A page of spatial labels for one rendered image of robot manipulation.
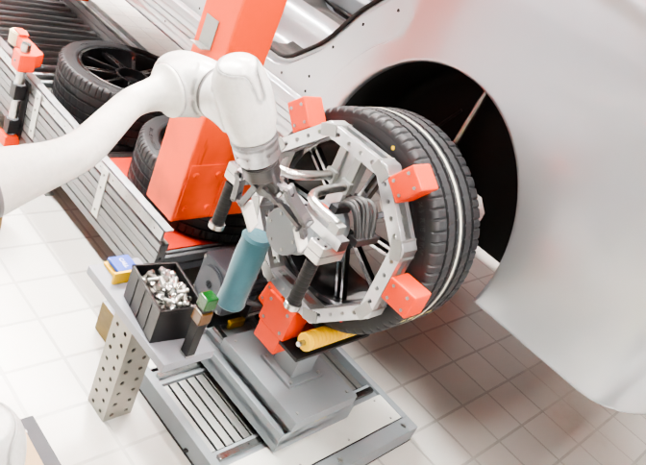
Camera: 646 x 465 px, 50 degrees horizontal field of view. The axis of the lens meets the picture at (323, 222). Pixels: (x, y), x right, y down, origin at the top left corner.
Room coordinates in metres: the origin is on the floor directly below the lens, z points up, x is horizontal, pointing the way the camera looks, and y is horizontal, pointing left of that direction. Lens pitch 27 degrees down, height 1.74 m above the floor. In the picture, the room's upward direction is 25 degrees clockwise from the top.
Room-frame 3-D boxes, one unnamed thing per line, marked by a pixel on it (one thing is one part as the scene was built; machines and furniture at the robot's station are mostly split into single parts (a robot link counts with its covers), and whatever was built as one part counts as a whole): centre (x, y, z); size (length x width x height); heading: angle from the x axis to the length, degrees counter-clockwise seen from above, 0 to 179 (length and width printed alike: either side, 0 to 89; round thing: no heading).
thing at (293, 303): (1.42, -0.02, 0.83); 0.04 x 0.04 x 0.16
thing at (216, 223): (1.61, 0.26, 0.83); 0.04 x 0.04 x 0.16
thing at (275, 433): (1.88, -0.06, 0.13); 0.50 x 0.36 x 0.10; 55
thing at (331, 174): (1.67, 0.14, 1.03); 0.19 x 0.18 x 0.11; 145
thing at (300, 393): (1.85, -0.11, 0.32); 0.40 x 0.30 x 0.28; 55
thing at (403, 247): (1.71, -0.01, 0.85); 0.54 x 0.07 x 0.54; 55
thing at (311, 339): (1.72, -0.17, 0.51); 0.29 x 0.06 x 0.06; 145
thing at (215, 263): (2.12, 0.15, 0.26); 0.42 x 0.18 x 0.35; 145
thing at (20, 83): (2.65, 1.45, 0.30); 0.09 x 0.05 x 0.50; 55
